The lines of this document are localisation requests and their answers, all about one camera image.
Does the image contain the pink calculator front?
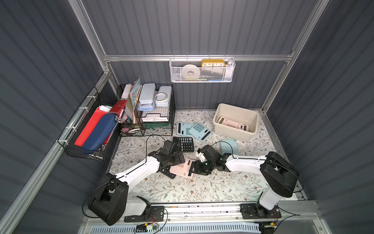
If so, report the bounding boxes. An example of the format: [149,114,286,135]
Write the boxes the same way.
[169,159,195,178]

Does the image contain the pink calculator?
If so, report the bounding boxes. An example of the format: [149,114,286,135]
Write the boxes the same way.
[234,122,252,132]
[217,116,236,128]
[169,159,195,178]

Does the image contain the teal calculator face down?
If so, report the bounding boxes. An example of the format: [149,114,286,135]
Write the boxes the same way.
[220,139,240,156]

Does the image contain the teal calculator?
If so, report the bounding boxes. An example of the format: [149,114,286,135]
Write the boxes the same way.
[176,122,195,137]
[189,123,212,141]

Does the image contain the beige plastic storage box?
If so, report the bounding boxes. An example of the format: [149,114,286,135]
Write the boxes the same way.
[212,103,260,142]

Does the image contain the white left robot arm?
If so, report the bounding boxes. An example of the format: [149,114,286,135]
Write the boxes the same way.
[88,140,185,226]

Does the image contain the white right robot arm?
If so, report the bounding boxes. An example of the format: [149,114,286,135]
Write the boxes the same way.
[190,145,299,213]

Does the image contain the black calculator back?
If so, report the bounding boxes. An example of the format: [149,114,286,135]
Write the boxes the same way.
[173,137,194,153]

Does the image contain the floral table mat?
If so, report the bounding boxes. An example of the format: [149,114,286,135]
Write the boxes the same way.
[109,109,293,203]

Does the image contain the white pencil case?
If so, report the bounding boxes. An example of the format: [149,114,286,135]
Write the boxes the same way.
[138,83,156,105]

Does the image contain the colourful books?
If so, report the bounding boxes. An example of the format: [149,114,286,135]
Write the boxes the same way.
[127,77,142,124]

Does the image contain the blue pencil pouch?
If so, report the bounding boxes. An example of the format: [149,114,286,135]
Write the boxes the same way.
[81,113,117,154]

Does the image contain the small circuit board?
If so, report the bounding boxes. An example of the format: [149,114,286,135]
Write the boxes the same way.
[134,223,160,233]

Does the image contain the red folder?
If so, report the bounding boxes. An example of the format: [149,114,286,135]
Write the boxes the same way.
[74,99,128,147]

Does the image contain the white tape roll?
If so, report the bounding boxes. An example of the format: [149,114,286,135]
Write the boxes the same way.
[181,64,201,80]

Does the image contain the yellow clock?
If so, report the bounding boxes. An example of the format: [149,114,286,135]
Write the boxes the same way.
[201,59,226,67]

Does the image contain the black wire desk organizer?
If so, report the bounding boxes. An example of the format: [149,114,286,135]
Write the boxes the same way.
[120,84,175,137]

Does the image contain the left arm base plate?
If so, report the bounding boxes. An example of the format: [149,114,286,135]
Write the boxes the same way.
[124,206,166,223]

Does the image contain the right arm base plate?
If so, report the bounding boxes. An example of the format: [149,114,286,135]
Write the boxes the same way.
[239,203,281,220]

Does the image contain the black wire side basket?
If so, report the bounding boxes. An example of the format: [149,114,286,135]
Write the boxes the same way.
[57,88,120,161]

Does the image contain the white wire wall basket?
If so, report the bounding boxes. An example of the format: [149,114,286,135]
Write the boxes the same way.
[169,56,236,83]

